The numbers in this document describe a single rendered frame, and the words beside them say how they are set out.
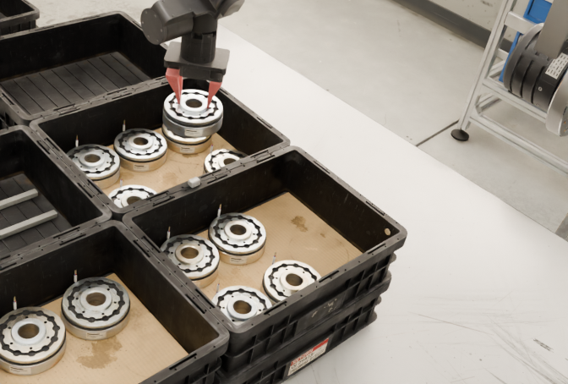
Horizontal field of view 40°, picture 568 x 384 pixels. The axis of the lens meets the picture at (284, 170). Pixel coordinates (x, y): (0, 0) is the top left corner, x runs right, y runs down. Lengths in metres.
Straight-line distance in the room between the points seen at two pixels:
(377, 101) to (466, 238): 1.82
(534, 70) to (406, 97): 2.14
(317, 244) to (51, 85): 0.70
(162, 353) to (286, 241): 0.34
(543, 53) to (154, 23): 0.71
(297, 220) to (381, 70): 2.36
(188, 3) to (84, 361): 0.55
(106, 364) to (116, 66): 0.85
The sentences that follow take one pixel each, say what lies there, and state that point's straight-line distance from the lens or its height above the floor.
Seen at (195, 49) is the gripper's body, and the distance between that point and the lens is 1.26.
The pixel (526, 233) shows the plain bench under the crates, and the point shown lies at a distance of 1.84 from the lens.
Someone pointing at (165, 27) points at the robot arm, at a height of 1.23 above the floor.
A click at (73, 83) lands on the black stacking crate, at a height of 0.83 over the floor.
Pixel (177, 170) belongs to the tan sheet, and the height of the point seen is 0.83.
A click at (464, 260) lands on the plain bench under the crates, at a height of 0.70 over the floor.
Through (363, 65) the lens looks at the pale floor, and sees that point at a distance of 3.76.
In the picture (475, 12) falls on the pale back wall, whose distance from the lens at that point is 4.26.
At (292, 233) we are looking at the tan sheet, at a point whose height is 0.83.
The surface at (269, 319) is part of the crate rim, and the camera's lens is 1.15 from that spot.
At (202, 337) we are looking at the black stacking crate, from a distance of 1.16.
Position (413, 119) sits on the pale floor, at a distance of 3.45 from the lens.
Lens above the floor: 1.78
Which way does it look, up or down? 37 degrees down
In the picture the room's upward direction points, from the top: 12 degrees clockwise
